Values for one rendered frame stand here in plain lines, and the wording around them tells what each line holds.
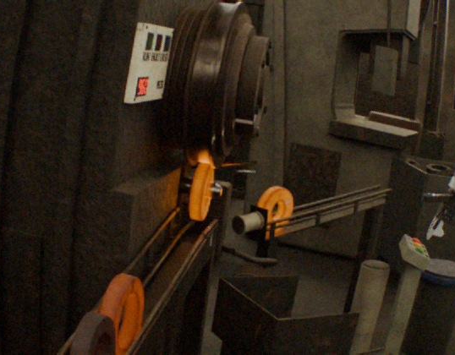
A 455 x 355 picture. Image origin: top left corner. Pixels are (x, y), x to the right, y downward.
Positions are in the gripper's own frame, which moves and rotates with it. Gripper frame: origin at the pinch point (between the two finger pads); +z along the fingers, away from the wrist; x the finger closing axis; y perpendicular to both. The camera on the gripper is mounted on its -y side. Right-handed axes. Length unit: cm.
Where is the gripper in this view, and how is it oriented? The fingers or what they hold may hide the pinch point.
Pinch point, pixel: (427, 235)
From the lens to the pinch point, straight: 262.5
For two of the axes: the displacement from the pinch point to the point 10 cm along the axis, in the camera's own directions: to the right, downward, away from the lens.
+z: -4.7, 8.6, 2.1
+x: 1.6, -1.5, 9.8
